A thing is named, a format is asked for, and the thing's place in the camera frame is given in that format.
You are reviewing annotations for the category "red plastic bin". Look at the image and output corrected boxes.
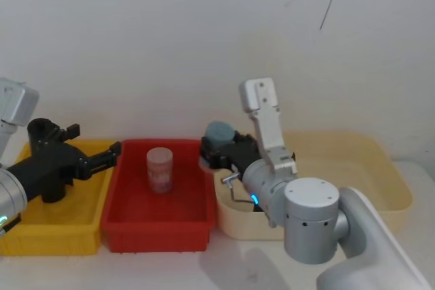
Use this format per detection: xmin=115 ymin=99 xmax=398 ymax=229
xmin=101 ymin=138 xmax=218 ymax=255

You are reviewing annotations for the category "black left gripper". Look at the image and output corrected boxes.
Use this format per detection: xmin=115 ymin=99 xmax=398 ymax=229
xmin=5 ymin=117 xmax=122 ymax=204

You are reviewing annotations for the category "yellow plastic bin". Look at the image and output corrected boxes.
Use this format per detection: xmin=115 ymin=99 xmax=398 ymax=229
xmin=0 ymin=138 xmax=119 ymax=257

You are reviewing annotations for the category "thin cable with silver plug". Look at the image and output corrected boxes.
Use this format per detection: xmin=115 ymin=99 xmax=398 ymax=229
xmin=220 ymin=173 xmax=256 ymax=204

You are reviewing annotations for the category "cream plastic bin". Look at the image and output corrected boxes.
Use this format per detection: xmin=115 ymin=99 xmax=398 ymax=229
xmin=213 ymin=130 xmax=414 ymax=240

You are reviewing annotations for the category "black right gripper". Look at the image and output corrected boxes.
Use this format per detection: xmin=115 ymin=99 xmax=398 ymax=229
xmin=199 ymin=131 xmax=263 ymax=182

